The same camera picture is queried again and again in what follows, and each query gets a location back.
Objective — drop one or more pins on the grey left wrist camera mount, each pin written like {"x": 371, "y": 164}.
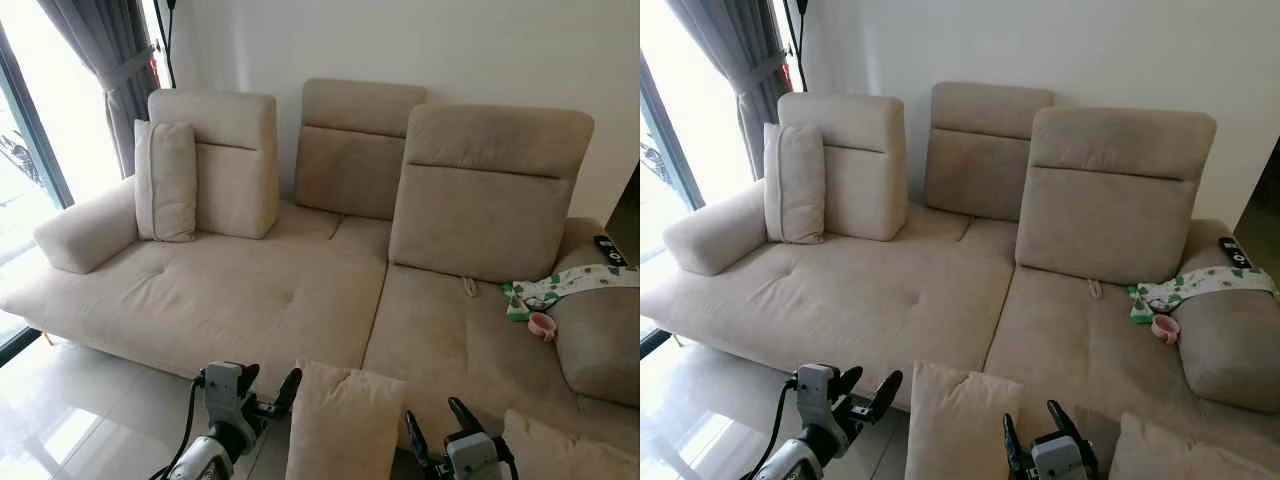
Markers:
{"x": 225, "y": 390}
{"x": 815, "y": 392}

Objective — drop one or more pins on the beige throw pillow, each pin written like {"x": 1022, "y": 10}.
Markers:
{"x": 795, "y": 188}
{"x": 962, "y": 428}
{"x": 166, "y": 185}
{"x": 345, "y": 425}

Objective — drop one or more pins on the dark framed glass window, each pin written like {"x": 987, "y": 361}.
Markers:
{"x": 40, "y": 130}
{"x": 668, "y": 140}

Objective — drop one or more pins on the black lamp pole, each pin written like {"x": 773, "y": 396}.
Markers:
{"x": 170, "y": 50}
{"x": 799, "y": 40}

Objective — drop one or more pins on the white green patterned cloth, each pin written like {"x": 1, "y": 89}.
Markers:
{"x": 1195, "y": 287}
{"x": 565, "y": 285}

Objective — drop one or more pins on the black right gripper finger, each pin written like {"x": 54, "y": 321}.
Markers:
{"x": 465, "y": 418}
{"x": 1015, "y": 442}
{"x": 418, "y": 442}
{"x": 1065, "y": 420}

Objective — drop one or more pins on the beige sofa pull tab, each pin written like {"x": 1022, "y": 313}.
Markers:
{"x": 468, "y": 288}
{"x": 1095, "y": 290}

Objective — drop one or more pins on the grey curtain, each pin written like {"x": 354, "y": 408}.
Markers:
{"x": 735, "y": 50}
{"x": 105, "y": 50}

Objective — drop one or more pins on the wide beige sofa back cushion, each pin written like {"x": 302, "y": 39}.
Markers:
{"x": 485, "y": 200}
{"x": 1110, "y": 200}

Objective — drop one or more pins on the beige sofa armrest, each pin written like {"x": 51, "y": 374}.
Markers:
{"x": 85, "y": 235}
{"x": 712, "y": 238}
{"x": 1230, "y": 350}
{"x": 600, "y": 345}

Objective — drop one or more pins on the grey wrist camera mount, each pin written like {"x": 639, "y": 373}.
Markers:
{"x": 815, "y": 392}
{"x": 225, "y": 390}
{"x": 470, "y": 458}
{"x": 1058, "y": 460}

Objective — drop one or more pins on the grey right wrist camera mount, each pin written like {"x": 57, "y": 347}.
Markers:
{"x": 1058, "y": 460}
{"x": 470, "y": 458}

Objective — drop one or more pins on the black remote control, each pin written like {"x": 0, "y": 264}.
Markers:
{"x": 1235, "y": 253}
{"x": 609, "y": 251}

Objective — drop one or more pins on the small pink cup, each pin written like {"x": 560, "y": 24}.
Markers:
{"x": 1165, "y": 328}
{"x": 541, "y": 326}

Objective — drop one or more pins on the beige fabric sofa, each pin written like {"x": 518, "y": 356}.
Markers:
{"x": 880, "y": 290}
{"x": 250, "y": 290}

